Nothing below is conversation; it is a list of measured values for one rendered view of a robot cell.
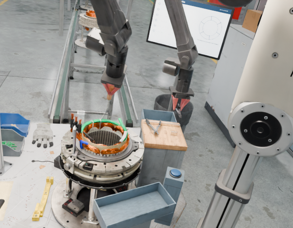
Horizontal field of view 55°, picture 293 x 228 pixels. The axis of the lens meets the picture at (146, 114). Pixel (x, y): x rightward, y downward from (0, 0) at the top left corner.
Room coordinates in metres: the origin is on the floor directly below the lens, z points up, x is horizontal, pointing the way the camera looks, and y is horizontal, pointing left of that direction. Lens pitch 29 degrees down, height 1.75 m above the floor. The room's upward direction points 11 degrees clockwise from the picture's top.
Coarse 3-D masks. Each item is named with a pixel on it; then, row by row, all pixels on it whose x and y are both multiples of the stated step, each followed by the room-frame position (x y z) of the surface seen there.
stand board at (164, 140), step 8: (144, 120) 1.19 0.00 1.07; (152, 120) 1.21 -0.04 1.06; (144, 128) 1.12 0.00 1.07; (160, 128) 1.14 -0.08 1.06; (168, 128) 1.16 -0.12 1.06; (176, 128) 1.17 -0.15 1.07; (144, 136) 1.05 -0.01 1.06; (152, 136) 1.07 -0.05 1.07; (160, 136) 1.08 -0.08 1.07; (168, 136) 1.09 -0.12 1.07; (176, 136) 1.10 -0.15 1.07; (144, 144) 1.01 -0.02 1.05; (152, 144) 1.01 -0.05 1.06; (160, 144) 1.02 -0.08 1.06; (168, 144) 1.03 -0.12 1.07; (176, 144) 1.04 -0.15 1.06; (184, 144) 1.05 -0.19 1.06
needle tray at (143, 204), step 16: (128, 192) 0.71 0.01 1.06; (144, 192) 0.75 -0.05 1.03; (160, 192) 0.76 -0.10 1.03; (96, 208) 0.62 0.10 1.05; (112, 208) 0.66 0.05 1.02; (128, 208) 0.67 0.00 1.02; (144, 208) 0.68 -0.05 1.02; (160, 208) 0.66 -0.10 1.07; (112, 224) 0.56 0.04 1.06; (128, 224) 0.60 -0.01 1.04; (144, 224) 0.65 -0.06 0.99
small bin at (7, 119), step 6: (0, 114) 1.33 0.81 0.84; (6, 114) 1.34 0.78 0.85; (12, 114) 1.34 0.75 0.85; (18, 114) 1.35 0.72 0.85; (0, 120) 1.31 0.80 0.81; (6, 120) 1.33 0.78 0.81; (12, 120) 1.34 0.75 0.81; (18, 120) 1.35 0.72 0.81; (24, 120) 1.36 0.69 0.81; (0, 126) 1.21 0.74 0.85; (6, 126) 1.22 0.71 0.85; (12, 126) 1.23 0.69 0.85; (18, 126) 1.33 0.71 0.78; (24, 126) 1.35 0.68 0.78; (18, 132) 1.24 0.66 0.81; (24, 132) 1.25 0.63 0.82
